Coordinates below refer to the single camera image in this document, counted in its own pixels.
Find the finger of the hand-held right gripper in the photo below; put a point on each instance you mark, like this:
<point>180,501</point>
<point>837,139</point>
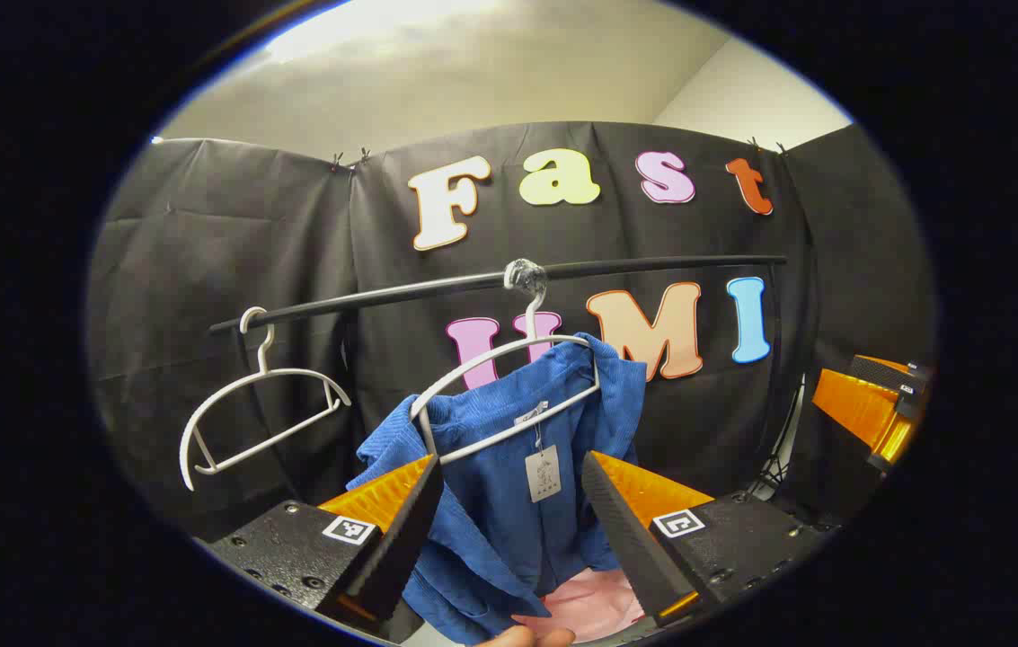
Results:
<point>886,373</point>

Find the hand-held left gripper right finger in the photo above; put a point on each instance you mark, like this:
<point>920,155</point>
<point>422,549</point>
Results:
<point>625,539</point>

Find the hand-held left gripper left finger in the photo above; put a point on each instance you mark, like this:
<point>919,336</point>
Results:
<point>401,539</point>

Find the white plastic hanger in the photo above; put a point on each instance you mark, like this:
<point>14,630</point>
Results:
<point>262,371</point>

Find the white hanger with taped hook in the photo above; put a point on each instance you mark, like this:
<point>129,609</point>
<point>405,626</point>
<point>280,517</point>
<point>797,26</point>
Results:
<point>524,274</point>

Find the black backdrop cloth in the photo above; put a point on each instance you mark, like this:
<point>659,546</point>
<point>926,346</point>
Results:
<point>248,252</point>

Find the black clothes rail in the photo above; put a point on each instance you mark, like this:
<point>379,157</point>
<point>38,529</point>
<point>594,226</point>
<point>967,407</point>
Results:
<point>401,289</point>

